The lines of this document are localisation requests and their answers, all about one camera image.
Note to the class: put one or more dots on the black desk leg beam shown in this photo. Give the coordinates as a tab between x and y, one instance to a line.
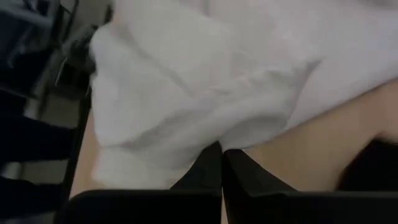
31	140

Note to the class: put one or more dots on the white t-shirt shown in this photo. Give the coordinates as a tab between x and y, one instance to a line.
202	77

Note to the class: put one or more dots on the black side desk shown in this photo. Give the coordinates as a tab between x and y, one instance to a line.
21	37

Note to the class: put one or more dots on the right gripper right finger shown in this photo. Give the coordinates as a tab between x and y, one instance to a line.
242	174

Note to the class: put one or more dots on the black t-shirt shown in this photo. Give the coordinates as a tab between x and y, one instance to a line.
373	168

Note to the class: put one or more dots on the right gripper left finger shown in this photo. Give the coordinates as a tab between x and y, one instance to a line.
208	174

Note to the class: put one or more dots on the black aluminium table frame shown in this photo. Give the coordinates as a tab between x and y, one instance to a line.
77	140

